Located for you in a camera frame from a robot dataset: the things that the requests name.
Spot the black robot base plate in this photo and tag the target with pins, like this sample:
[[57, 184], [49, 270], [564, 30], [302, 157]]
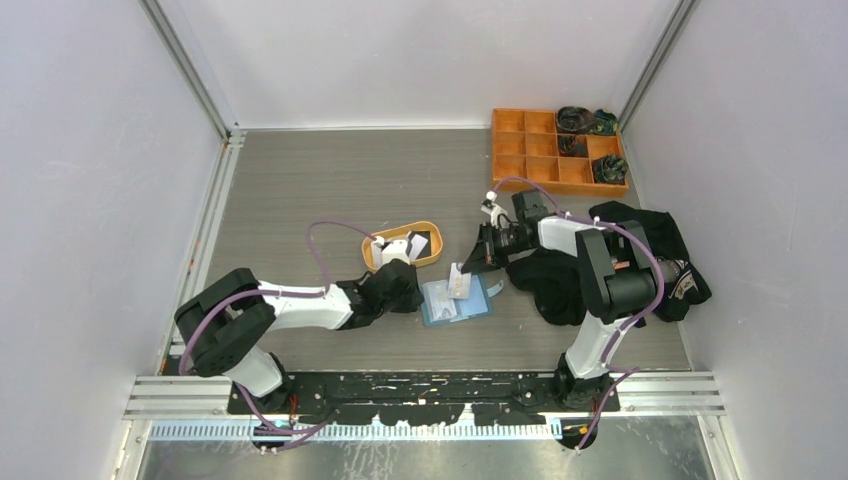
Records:
[[435, 398]]

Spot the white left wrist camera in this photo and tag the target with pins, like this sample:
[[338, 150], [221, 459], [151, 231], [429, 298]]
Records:
[[385, 251]]

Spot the orange oval plastic tray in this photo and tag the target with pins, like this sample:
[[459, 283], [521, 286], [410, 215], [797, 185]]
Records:
[[429, 229]]

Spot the aluminium frame rail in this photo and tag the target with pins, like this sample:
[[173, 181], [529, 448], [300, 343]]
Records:
[[195, 410]]

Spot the dark rolled sock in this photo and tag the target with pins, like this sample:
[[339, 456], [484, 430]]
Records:
[[574, 120]]

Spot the green patterned rolled sock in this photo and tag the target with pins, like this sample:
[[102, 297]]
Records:
[[605, 123]]

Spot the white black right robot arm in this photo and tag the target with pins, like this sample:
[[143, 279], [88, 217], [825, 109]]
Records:
[[600, 277]]

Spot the orange compartment organizer box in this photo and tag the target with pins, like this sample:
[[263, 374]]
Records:
[[524, 144]]

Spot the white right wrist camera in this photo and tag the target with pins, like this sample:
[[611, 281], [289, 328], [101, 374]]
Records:
[[498, 216]]

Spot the white striped card leftover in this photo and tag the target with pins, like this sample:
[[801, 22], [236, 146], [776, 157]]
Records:
[[419, 243]]

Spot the black sock in compartment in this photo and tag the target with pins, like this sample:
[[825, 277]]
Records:
[[572, 146]]

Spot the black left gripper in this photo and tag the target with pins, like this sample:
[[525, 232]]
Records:
[[411, 303]]

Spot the silver VIP card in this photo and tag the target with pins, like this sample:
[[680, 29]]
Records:
[[442, 309], [459, 282]]

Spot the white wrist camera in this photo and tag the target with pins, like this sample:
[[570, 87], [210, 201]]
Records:
[[385, 251], [498, 216]]

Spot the black t-shirt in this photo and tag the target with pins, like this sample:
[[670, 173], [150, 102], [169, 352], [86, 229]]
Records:
[[662, 238]]

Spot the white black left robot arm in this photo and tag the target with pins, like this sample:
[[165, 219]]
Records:
[[223, 324]]

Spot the green black rolled sock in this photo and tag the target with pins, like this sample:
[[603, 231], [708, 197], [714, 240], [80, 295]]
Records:
[[610, 169]]

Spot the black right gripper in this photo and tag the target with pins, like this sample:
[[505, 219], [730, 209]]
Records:
[[485, 254]]

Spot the blue leather card holder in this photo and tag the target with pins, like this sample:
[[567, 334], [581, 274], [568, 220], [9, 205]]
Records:
[[478, 304]]

